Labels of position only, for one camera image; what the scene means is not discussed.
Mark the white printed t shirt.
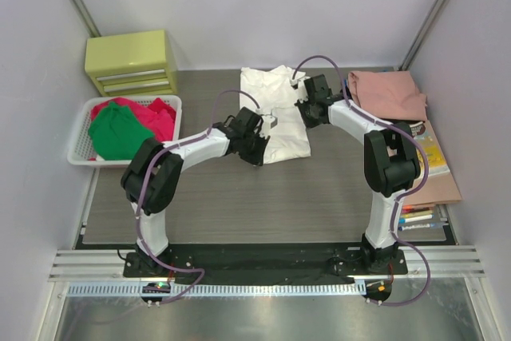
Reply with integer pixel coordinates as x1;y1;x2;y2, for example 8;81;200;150
240;65;311;165

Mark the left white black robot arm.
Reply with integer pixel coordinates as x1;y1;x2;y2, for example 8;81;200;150
121;107;276;277

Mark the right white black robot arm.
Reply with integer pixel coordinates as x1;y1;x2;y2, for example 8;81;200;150
295;75;421;272

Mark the black folded t shirt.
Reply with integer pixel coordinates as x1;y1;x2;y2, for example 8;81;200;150
339;79;424;126

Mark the pink folded t shirt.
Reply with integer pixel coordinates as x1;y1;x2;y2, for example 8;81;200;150
346;69;428;122

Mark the red t shirt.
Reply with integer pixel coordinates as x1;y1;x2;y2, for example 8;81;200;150
91;97;176;141

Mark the yellow picture book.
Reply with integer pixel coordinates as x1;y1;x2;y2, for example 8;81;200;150
410;121;450;176

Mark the yellow-green drawer box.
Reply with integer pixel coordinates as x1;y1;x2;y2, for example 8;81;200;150
85;30;177;97

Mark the green t shirt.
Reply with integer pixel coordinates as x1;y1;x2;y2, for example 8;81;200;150
88;101;155;161

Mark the yellow marker pen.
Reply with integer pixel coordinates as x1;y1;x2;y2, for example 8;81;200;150
400;211;433;220

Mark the red marker pen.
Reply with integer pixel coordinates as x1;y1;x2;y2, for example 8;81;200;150
401;205;434;215

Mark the brown cardboard sheet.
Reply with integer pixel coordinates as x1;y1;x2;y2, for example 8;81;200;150
404;171;462;206

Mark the dark blue marker pen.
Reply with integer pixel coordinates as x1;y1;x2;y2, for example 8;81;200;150
398;222;448;232

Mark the white plastic basket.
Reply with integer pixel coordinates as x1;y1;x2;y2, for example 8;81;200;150
67;95;182;168

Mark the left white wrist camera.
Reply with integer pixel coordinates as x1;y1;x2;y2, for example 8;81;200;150
255;109;278;138

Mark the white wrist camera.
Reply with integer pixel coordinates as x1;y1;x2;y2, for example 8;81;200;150
290;75;308;101
255;109;278;138

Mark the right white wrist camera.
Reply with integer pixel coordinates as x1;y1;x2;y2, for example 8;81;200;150
290;75;308;101

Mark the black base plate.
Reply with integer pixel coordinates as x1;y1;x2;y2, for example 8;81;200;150
121;241;412;283

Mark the white slotted cable duct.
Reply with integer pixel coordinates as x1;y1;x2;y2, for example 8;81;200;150
67;280;366;299

